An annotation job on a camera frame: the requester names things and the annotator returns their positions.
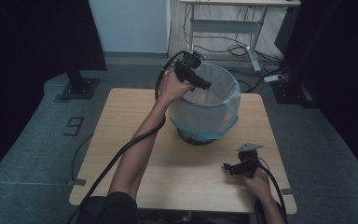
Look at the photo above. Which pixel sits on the bin with blue bag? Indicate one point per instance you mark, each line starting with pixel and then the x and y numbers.
pixel 205 118

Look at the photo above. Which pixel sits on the grey metal frame desk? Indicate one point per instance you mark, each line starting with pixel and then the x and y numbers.
pixel 223 26

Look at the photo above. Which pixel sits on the person's black sleeve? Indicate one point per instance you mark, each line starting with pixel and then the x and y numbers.
pixel 112 208

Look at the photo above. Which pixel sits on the white power strip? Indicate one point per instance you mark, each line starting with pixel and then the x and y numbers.
pixel 273 78

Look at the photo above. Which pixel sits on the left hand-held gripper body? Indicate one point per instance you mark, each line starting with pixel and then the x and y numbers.
pixel 188 63

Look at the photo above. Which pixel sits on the black curtain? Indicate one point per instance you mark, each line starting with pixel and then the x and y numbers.
pixel 28 46
pixel 341 62

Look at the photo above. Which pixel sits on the person's left hand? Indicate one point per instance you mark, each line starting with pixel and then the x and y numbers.
pixel 172 88

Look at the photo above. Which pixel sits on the person's right hand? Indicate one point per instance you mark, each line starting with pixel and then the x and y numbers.
pixel 258 185

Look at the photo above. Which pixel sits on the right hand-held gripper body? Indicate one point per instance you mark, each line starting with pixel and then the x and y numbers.
pixel 249 157

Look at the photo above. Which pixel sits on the black stand with base plate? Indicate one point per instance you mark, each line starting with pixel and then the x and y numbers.
pixel 292 91

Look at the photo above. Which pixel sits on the black stand base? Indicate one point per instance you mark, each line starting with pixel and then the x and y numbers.
pixel 79 85

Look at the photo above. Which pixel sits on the white partition panel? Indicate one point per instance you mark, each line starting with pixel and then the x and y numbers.
pixel 130 25

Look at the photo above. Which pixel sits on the black trash bin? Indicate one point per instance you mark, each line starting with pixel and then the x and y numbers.
pixel 195 140

